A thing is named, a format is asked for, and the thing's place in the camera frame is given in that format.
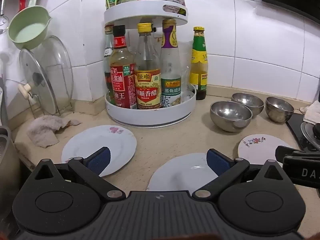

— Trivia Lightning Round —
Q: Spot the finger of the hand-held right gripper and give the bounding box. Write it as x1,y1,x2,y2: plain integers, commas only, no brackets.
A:
275,145,303,158

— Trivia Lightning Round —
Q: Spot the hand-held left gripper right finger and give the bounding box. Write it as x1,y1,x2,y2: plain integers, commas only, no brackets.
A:
194,149,284,200

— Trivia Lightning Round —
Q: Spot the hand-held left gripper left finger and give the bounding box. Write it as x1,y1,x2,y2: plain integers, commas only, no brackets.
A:
34,146,127,202

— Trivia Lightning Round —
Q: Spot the white plate pink flower print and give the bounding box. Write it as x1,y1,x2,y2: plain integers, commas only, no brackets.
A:
61,125,137,178

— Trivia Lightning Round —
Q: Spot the small white floral plate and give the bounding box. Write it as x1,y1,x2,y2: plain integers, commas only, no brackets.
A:
237,134,285,167

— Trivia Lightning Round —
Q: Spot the plain white plate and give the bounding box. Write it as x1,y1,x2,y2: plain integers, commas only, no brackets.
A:
147,153,220,192

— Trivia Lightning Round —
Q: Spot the large stainless steel bowl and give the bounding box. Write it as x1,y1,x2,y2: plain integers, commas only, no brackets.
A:
209,101,253,132

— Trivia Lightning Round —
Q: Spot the black induction cooktop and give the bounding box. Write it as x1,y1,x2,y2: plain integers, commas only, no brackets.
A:
286,112,320,152

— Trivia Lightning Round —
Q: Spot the glass pot lid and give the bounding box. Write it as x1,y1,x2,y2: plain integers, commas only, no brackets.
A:
18,35,74,115
300,121,320,151

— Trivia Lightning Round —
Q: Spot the white cloth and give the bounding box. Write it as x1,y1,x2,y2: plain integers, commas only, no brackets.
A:
299,102,320,125

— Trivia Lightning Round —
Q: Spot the beige dish cloth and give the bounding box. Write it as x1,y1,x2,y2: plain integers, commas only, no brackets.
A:
26,115,82,148

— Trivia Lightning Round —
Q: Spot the white two-tier rotating rack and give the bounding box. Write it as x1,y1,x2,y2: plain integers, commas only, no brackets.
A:
104,0,197,127

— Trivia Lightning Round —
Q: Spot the red label soy sauce bottle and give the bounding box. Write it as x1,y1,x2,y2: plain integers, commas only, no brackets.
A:
109,25,137,109

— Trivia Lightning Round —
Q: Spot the yellow cap vinegar bottle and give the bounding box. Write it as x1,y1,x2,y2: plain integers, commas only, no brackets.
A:
134,23,162,110

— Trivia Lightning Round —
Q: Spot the yellow green label bottle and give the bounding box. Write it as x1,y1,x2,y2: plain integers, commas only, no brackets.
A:
189,27,209,100

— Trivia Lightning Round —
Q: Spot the purple label sauce bottle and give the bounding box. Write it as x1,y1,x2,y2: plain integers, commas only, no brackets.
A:
160,19,182,108

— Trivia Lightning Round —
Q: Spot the clear bottle white label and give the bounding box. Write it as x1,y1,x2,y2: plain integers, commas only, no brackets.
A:
104,25,115,105

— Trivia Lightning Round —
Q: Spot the green plastic ladle pan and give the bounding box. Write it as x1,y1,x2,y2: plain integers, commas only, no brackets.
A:
8,0,52,50

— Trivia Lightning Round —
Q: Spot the metal hanging utensil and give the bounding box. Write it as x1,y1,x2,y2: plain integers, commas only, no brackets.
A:
0,0,9,34

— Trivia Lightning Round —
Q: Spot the wire lid rack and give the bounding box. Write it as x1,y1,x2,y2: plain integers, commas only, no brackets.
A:
27,94,75,117

